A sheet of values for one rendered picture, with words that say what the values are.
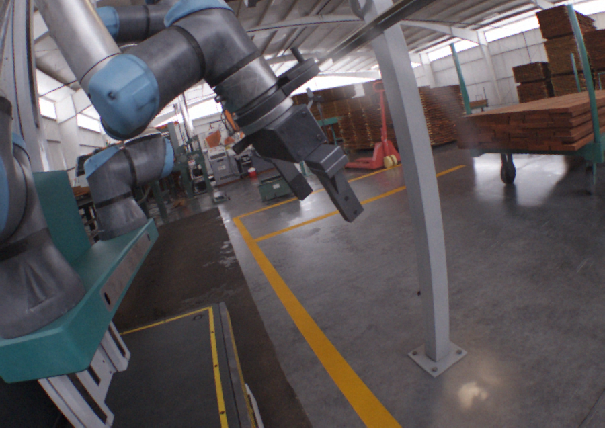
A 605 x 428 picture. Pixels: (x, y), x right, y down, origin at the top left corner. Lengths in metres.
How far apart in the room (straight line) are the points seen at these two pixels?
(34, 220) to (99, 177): 0.46
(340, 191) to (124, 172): 0.63
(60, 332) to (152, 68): 0.29
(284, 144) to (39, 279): 0.33
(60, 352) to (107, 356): 0.54
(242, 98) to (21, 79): 0.66
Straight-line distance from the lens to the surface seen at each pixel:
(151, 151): 0.89
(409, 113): 0.74
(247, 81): 0.35
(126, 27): 0.59
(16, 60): 0.92
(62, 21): 0.48
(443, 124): 5.79
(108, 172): 0.85
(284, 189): 4.18
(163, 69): 0.31
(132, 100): 0.30
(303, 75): 0.38
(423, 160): 0.76
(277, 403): 1.06
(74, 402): 0.69
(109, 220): 0.85
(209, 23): 0.35
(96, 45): 0.45
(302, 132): 0.34
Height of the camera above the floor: 0.78
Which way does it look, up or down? 12 degrees down
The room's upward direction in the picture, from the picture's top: 15 degrees counter-clockwise
